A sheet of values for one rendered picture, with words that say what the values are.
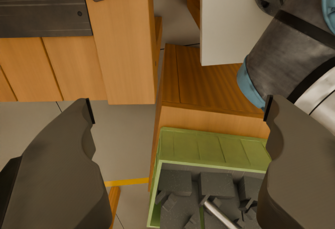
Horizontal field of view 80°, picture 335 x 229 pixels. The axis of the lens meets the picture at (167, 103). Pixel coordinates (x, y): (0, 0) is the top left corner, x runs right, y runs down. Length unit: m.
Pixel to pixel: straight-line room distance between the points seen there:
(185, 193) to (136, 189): 1.67
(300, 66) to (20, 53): 0.63
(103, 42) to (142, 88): 0.15
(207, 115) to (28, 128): 1.76
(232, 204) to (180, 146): 0.36
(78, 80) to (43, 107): 1.37
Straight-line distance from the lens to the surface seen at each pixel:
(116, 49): 0.53
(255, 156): 0.80
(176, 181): 0.85
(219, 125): 0.80
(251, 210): 0.97
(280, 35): 0.37
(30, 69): 0.68
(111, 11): 0.52
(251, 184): 0.95
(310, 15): 0.36
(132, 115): 1.75
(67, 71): 0.63
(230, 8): 0.53
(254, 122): 0.83
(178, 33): 1.43
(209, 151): 0.73
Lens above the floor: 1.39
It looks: 57 degrees down
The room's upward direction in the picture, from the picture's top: 179 degrees counter-clockwise
